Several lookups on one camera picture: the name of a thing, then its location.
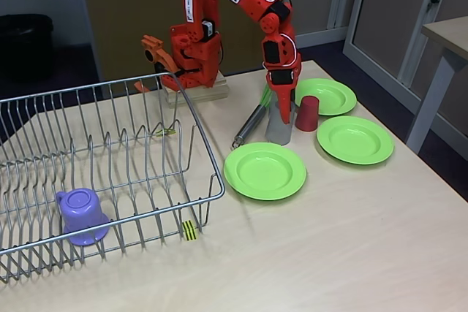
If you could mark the red plastic cup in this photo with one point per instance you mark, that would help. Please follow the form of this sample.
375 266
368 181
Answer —
307 116

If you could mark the translucent grey plastic cup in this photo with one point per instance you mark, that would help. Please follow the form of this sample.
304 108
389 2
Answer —
278 133

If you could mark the purple plastic mug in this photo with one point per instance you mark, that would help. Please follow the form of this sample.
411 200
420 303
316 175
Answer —
82 213

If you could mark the orange-red robot arm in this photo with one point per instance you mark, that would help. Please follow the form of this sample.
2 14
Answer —
256 1

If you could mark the green plastic plate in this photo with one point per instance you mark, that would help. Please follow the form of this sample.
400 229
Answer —
331 96
356 140
265 171

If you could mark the wooden base block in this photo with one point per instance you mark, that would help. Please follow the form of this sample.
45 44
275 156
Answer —
219 91

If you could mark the small yellow tape marker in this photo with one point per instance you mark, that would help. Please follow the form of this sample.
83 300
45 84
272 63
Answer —
166 131

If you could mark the grey sliding door cabinet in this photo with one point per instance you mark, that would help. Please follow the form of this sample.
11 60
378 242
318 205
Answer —
395 16

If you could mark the light orange table clamp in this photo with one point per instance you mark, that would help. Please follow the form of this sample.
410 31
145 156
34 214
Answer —
151 47

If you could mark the yellow black striped tape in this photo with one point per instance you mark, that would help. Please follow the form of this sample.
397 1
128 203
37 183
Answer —
190 231

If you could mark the black cabinet lock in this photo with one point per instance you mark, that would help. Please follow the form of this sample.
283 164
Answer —
434 0

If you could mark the brown pin board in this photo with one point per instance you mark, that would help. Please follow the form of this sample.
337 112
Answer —
120 16

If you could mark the beige desk with grey leg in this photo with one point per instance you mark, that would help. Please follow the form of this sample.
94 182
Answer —
449 34

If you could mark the black waste bin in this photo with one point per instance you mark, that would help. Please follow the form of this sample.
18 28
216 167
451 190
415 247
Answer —
25 45

